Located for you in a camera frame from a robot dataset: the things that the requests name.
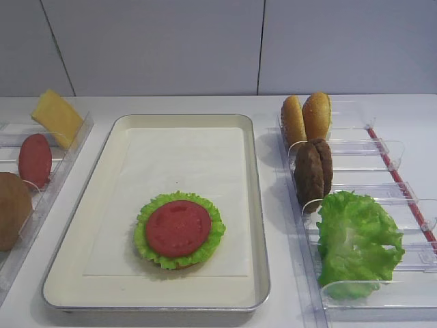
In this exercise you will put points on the meat patty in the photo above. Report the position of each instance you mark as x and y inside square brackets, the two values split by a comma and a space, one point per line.
[324, 152]
[309, 175]

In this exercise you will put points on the lettuce leaf on tray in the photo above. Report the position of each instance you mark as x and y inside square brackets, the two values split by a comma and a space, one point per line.
[206, 249]

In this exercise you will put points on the tomato slice on tray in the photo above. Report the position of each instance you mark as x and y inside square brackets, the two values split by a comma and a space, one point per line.
[178, 228]

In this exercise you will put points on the bottom bun under lettuce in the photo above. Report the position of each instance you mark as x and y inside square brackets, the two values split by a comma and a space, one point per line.
[177, 263]

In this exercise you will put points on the lettuce leaf in rack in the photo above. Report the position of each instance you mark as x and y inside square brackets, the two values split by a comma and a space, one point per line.
[359, 245]

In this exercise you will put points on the yellow cheese slice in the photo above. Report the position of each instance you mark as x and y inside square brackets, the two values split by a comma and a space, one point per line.
[58, 117]

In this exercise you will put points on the tomato slice in rack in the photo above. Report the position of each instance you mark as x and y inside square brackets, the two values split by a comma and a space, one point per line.
[35, 160]

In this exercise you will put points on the white parchment paper sheet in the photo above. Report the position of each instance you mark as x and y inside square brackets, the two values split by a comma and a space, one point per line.
[209, 162]

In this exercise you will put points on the clear right acrylic rack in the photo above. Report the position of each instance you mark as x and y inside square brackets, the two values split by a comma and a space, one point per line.
[410, 297]

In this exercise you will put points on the clear acrylic rack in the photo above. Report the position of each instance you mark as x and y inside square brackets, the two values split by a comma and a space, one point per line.
[12, 137]
[410, 297]

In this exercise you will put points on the metal baking tray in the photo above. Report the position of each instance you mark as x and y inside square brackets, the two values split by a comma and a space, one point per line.
[67, 287]

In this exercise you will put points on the brown bun in left rack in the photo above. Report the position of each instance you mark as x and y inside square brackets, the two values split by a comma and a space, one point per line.
[15, 208]

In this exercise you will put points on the clear left acrylic rack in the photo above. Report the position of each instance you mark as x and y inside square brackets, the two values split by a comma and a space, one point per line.
[12, 137]

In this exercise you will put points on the red rail strip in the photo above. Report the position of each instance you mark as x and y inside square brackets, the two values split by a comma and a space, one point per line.
[414, 208]

